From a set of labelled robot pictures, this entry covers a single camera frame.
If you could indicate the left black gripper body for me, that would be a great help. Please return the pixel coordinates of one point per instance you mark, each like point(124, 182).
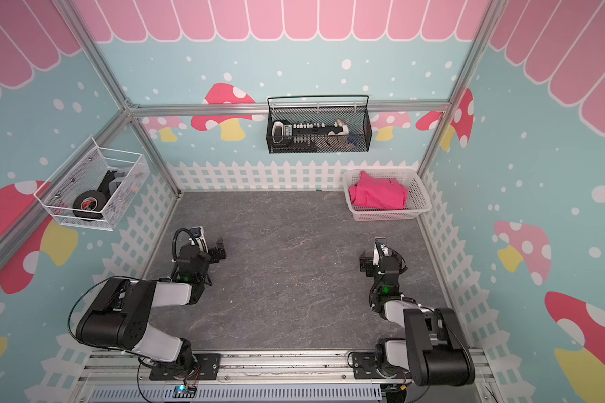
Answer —
point(202, 271)

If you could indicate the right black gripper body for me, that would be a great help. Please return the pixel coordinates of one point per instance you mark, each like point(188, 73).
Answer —
point(377, 285)

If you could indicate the pink long pants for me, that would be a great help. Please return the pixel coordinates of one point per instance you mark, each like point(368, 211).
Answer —
point(378, 193)

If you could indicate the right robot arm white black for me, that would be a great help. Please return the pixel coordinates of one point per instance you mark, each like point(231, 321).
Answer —
point(433, 350)

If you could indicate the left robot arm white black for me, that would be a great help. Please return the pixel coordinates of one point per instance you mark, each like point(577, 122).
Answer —
point(119, 316)

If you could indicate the black tape roll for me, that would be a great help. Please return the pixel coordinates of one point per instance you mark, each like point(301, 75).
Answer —
point(88, 206)

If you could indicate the white plastic laundry basket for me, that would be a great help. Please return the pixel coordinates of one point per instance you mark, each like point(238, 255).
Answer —
point(418, 198)

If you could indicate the small green-lit circuit board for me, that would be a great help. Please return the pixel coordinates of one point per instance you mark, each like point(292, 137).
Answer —
point(184, 392)

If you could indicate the black white tool in basket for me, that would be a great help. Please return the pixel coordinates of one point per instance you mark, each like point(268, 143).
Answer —
point(309, 135)

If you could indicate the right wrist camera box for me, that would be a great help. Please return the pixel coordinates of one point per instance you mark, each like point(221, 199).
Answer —
point(381, 250)

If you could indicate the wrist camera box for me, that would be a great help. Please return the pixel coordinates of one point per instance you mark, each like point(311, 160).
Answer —
point(197, 237)
point(381, 250)

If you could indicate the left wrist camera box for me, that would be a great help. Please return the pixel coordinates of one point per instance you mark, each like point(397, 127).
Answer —
point(197, 237)

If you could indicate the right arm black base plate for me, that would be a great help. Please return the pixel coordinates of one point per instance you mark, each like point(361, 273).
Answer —
point(373, 365)

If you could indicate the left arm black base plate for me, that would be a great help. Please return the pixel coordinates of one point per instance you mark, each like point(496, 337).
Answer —
point(204, 367)

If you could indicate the white wire wall basket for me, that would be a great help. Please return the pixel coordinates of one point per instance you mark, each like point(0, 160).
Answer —
point(118, 174)

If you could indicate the aluminium front rail frame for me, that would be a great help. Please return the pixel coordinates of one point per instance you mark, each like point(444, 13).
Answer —
point(272, 376)

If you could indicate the black wire mesh wall basket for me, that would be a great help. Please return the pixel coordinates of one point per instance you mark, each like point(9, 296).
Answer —
point(351, 109)

